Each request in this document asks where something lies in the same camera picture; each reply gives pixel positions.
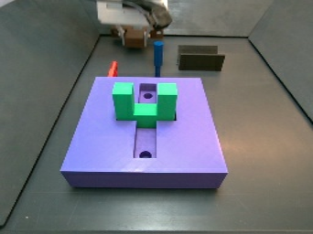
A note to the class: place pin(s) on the brown T-shaped block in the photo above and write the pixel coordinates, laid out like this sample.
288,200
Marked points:
134,37

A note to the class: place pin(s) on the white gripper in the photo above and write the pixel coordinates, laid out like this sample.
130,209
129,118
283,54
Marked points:
148,13

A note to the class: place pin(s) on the purple base block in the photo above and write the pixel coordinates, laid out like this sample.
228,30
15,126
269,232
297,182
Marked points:
114,154

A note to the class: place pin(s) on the blue hexagonal peg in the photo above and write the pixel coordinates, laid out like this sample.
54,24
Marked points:
158,57

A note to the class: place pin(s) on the red hexagonal peg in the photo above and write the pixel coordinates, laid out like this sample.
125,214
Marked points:
113,70

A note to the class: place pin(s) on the green U-shaped block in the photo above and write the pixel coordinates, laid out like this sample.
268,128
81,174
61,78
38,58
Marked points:
145,112

